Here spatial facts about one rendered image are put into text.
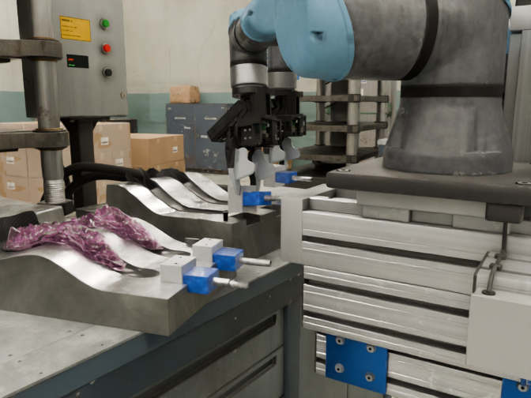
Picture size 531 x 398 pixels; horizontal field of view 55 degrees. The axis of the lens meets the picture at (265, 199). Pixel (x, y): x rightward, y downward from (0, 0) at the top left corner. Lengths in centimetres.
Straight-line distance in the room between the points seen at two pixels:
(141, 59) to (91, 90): 786
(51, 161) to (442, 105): 121
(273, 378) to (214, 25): 787
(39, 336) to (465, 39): 66
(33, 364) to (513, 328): 54
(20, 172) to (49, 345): 481
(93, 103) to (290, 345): 106
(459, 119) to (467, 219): 11
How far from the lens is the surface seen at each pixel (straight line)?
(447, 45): 60
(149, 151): 565
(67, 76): 177
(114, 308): 76
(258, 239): 105
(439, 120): 60
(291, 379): 126
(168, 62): 926
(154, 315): 73
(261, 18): 92
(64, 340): 76
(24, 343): 77
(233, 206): 102
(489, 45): 62
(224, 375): 105
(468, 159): 59
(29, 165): 541
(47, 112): 158
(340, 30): 53
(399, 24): 56
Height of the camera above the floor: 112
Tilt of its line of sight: 11 degrees down
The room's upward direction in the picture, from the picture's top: straight up
